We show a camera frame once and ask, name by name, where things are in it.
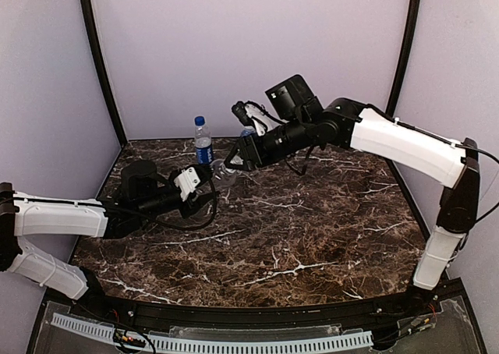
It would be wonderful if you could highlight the clear bottle white cap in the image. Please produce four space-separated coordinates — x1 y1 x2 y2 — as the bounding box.
196 159 238 194

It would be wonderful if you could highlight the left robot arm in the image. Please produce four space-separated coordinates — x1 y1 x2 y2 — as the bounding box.
1 160 217 301

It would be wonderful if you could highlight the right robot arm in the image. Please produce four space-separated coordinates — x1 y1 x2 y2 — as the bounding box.
225 74 480 290

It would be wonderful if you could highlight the short bottle blue label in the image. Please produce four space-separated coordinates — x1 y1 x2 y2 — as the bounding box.
240 126 256 136

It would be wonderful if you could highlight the tall bottle blue cap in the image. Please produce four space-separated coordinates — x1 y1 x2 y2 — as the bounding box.
194 116 214 165

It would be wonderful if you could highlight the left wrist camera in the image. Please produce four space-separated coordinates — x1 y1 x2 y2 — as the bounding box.
173 165 212 201

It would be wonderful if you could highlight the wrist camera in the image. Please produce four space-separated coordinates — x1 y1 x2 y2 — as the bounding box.
173 165 212 201
231 101 279 136

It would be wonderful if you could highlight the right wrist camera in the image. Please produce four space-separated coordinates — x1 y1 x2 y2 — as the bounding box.
231 101 279 136

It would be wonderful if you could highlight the white slotted cable duct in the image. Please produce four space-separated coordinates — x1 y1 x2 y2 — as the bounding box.
50 313 373 353

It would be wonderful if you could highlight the black front table rail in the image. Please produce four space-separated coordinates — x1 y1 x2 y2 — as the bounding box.
46 287 445 334

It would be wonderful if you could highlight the left black frame post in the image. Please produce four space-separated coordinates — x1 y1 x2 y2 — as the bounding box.
80 0 128 148

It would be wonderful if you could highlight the black frame post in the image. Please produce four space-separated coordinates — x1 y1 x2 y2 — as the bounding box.
80 0 128 148
385 0 421 116

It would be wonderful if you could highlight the right black frame post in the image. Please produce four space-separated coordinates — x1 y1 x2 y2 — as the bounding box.
385 0 421 116

